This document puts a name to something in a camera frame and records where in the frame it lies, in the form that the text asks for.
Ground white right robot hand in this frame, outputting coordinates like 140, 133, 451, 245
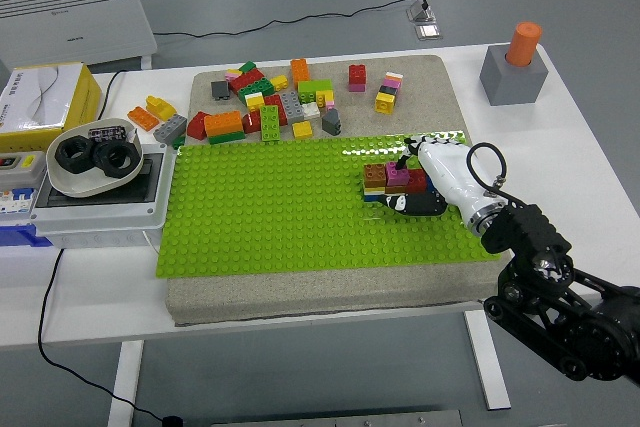
375, 135, 501, 226

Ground brown toy brick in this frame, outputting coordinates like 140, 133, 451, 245
363, 163, 388, 189

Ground dark grey sloped brick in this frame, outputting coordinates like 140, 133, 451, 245
321, 109, 344, 136

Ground lime green toy brick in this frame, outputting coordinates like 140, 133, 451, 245
297, 79, 334, 98

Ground long grey toy brick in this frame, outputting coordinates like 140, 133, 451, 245
152, 114, 188, 144
279, 90, 305, 123

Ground green brick baseplate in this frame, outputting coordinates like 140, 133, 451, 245
154, 129, 503, 280

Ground long lime green brick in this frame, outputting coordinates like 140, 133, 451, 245
259, 105, 282, 142

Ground dark green toy brick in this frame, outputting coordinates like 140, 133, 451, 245
237, 80, 275, 103

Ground large red toy brick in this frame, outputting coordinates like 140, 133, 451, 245
228, 68, 266, 94

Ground dark green flat brick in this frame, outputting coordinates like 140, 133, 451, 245
207, 130, 246, 145

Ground long orange toy brick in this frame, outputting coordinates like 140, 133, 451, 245
203, 110, 244, 138

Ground red sloped toy brick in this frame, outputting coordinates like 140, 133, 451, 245
186, 110, 211, 142

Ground grey block holder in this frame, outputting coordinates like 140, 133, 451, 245
478, 43, 550, 107

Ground silver floor plate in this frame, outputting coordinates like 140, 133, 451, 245
414, 22, 444, 41

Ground orange cylinder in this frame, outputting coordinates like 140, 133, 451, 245
503, 21, 543, 67

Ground silver floor socket with plug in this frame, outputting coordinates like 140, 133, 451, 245
405, 0, 439, 24

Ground grey-brown foam mat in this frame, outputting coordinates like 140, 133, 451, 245
163, 54, 515, 327

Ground white table leg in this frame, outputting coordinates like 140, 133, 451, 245
463, 310, 512, 412
107, 340, 145, 427

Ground grey metal plate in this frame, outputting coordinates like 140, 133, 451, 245
209, 408, 464, 427

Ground large black hex nut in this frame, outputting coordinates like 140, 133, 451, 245
53, 135, 99, 174
92, 140, 139, 179

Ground small dark electronic part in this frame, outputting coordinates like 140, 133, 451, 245
88, 124, 126, 142

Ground white bowl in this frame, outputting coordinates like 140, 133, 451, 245
45, 117, 145, 199

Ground white panel heater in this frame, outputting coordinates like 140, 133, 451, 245
0, 0, 159, 71

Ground yellow tissue box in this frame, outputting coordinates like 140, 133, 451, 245
0, 61, 103, 153

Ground blue plastic box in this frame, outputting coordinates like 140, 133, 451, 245
0, 223, 54, 249

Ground white circuit breaker blue levers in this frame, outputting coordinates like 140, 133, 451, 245
0, 186, 39, 217

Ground black heater power cable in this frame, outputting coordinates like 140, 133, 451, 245
152, 0, 429, 40

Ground grey electrical enclosure box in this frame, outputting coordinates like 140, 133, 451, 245
29, 142, 176, 251

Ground grey switch box yellow label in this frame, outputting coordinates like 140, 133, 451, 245
0, 150, 49, 191

